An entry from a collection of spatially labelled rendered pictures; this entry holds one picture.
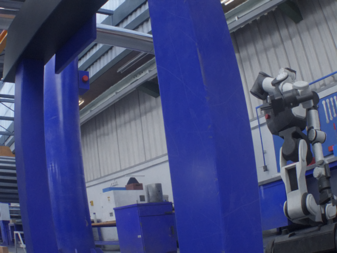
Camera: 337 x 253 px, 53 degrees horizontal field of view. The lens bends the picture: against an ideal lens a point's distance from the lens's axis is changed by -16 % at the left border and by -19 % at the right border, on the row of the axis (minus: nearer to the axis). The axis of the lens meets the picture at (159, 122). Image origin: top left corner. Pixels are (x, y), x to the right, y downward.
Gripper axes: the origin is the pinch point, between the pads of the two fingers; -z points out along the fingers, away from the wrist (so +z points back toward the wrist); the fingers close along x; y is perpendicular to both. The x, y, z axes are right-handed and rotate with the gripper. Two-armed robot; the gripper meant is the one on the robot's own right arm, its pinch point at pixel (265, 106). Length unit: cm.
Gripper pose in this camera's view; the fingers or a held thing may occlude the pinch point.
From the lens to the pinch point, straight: 185.2
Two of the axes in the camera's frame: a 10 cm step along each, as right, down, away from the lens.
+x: -3.6, -7.8, -5.1
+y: -0.4, 5.6, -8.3
